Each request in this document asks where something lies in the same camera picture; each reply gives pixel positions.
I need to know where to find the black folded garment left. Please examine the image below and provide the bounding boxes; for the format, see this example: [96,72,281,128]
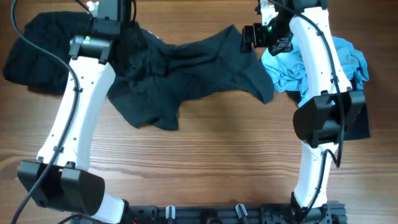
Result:
[2,11,90,95]

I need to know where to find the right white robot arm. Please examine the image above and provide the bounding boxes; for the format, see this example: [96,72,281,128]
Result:
[241,0,365,223]

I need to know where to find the dark green t-shirt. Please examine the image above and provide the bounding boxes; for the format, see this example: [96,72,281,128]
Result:
[108,23,274,131]

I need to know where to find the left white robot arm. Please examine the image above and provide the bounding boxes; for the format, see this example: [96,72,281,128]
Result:
[17,1,137,223]

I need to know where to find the black garment under blue shirt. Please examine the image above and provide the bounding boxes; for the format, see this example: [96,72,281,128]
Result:
[287,91,371,141]

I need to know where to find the light blue t-shirt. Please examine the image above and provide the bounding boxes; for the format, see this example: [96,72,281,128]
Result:
[261,37,369,106]

